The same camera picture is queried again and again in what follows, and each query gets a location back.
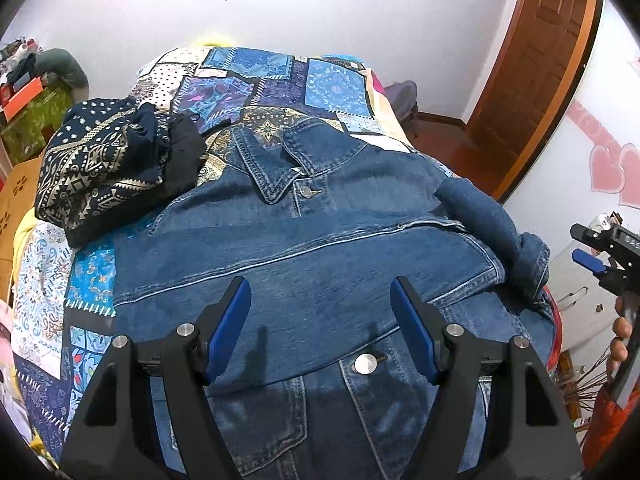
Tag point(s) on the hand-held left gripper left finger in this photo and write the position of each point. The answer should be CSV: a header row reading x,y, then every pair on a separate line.
x,y
230,325

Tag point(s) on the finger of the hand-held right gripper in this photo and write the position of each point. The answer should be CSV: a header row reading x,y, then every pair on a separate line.
x,y
585,234
587,259

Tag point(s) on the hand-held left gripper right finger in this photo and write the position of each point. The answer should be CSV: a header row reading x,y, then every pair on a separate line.
x,y
410,325

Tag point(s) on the blue denim jacket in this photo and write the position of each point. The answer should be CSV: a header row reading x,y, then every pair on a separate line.
x,y
325,240

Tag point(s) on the person's right forearm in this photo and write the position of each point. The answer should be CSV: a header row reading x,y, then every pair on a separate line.
x,y
602,425

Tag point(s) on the person's right hand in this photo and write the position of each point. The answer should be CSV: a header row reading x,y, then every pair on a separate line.
x,y
620,327

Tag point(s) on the bundle of dried sticks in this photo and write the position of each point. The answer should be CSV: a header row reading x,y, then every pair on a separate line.
x,y
582,385

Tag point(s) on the black garment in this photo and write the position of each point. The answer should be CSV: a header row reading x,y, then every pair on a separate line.
x,y
182,155

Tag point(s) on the wooden door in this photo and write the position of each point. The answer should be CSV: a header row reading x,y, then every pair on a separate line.
x,y
535,60

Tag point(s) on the navy patterned folded garment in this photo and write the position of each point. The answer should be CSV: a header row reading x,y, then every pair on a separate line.
x,y
95,165

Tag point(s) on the yellow blanket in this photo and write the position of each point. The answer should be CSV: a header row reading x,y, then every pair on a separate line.
x,y
22,245

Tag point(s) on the wooden desk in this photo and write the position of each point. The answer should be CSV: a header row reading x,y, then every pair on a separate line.
x,y
20,195

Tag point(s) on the patchwork bedspread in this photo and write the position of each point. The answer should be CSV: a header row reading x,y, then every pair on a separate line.
x,y
280,80

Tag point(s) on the yellow bed headboard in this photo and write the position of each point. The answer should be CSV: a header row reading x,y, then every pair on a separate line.
x,y
212,41

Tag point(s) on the orange box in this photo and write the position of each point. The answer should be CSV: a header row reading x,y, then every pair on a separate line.
x,y
25,94

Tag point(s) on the pink heart wall sticker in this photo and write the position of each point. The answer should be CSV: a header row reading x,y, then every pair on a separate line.
x,y
607,165

